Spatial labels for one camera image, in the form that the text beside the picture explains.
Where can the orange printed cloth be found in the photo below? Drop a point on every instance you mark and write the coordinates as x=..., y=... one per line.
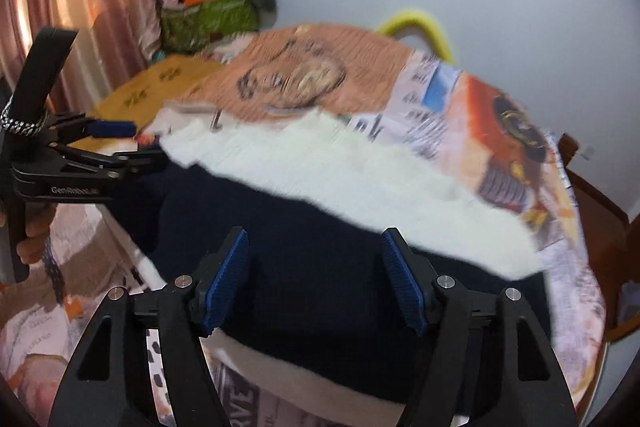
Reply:
x=320, y=52

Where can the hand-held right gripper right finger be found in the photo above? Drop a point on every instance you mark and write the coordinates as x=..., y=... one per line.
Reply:
x=407, y=282

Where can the white wall socket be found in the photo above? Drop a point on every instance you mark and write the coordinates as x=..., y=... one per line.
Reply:
x=587, y=153

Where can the wooden bed frame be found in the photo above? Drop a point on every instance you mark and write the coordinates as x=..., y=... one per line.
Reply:
x=597, y=227

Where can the black white striped sweater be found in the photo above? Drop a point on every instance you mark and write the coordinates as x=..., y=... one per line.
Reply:
x=310, y=252

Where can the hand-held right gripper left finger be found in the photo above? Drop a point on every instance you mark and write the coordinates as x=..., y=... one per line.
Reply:
x=227, y=279

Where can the yellow foam tube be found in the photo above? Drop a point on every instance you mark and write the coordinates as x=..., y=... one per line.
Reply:
x=425, y=24

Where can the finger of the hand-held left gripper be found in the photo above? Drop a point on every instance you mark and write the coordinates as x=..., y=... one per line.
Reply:
x=135, y=162
x=115, y=128

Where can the wooden folding lap desk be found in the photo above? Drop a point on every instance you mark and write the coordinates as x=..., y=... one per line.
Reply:
x=150, y=87

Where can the person's left hand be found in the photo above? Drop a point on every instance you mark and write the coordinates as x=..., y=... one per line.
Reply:
x=36, y=234

